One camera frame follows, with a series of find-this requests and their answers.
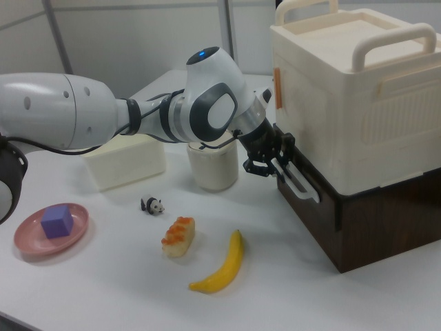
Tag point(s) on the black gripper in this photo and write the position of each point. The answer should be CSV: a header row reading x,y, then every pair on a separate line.
x,y
258,138

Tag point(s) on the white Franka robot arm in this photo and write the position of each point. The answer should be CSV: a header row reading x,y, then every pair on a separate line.
x,y
69,110

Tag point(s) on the dark wood drawer cabinet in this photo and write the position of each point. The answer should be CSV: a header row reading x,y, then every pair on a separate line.
x,y
386,231

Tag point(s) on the cream open plastic bin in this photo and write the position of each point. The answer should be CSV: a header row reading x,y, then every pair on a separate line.
x,y
124,165

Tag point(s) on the cream mini trash can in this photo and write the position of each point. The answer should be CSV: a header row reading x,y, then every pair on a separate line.
x,y
213,169

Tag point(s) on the orange tab on box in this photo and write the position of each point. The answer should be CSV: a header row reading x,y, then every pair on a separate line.
x,y
277,89

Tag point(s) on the yellow toy banana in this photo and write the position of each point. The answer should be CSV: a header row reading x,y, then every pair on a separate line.
x,y
224,269

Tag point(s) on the toy salmon roe sushi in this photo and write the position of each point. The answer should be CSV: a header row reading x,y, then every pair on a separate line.
x,y
178,238

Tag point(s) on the toy panda figure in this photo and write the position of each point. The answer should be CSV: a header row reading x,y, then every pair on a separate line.
x,y
152,205

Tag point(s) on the purple cube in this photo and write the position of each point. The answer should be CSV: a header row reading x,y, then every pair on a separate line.
x,y
56,222

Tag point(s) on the pink plate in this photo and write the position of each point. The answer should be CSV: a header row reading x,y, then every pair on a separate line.
x,y
31,241

